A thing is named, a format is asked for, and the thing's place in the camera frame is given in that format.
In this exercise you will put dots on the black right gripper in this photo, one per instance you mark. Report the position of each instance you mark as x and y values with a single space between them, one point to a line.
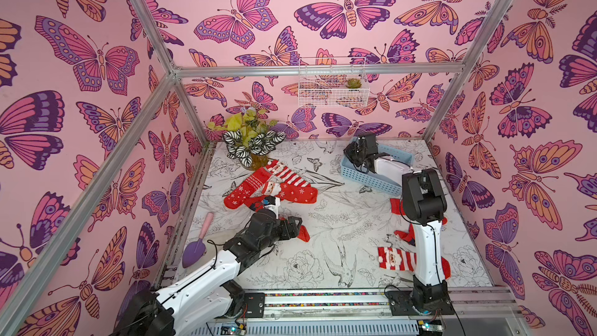
357 153

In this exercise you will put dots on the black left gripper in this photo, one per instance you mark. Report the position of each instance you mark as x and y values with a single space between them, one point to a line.
292 230

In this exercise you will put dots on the light blue plastic basket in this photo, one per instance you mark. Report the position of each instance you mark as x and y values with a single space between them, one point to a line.
376 181

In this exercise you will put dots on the red santa snowflake sock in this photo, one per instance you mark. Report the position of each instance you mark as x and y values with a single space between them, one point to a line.
284 192
302 232

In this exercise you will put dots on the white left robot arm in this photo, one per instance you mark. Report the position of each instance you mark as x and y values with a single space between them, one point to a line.
210 291

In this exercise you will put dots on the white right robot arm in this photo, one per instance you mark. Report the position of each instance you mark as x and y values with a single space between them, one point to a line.
423 204

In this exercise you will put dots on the red snowflake patterned sock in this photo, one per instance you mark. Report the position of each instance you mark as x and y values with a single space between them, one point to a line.
398 210
253 191

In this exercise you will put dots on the red white striped santa sock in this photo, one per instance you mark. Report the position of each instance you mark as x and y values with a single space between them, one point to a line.
282 174

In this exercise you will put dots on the small green succulent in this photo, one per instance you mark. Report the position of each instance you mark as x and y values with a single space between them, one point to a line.
353 83

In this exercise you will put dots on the purple pink garden trowel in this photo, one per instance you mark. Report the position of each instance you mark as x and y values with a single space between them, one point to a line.
195 250

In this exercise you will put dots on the glass vase with plant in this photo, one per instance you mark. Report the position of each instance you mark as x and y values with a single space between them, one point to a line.
248 138

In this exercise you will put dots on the white wire wall basket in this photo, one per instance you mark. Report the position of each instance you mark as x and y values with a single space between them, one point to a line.
323 85

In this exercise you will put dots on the aluminium frame profile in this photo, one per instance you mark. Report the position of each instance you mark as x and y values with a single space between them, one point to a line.
36 280

